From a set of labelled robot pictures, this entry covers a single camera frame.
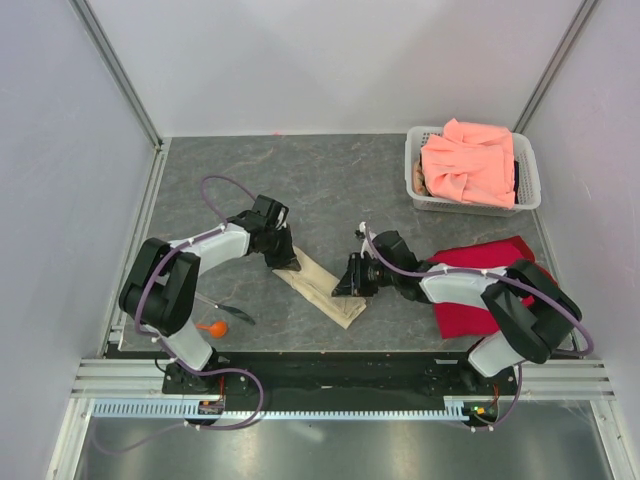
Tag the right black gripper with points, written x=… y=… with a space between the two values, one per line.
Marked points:
x=352 y=282

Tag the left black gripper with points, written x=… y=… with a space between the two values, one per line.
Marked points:
x=287 y=252

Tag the beige cloth napkin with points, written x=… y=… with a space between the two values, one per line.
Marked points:
x=316 y=285

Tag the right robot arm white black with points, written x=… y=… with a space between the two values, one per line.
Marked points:
x=494 y=291

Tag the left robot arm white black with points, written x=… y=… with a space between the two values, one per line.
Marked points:
x=159 y=291

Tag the red cloth napkin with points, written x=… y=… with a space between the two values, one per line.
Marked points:
x=456 y=320

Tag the orange plastic spoon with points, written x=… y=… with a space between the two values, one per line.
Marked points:
x=216 y=330

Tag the patterned cloth in basket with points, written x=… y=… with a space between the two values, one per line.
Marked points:
x=418 y=180

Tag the salmon pink cloth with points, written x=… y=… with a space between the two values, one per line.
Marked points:
x=470 y=163

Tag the dark cloth in basket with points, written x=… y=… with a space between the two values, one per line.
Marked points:
x=516 y=179

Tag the white plastic basket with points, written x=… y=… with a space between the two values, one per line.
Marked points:
x=529 y=194

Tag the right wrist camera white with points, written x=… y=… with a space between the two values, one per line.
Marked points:
x=360 y=234

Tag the black knife clear handle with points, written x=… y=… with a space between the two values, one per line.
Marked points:
x=236 y=312

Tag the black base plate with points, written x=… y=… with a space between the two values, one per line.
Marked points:
x=255 y=381

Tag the white slotted cable duct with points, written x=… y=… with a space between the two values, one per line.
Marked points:
x=197 y=410

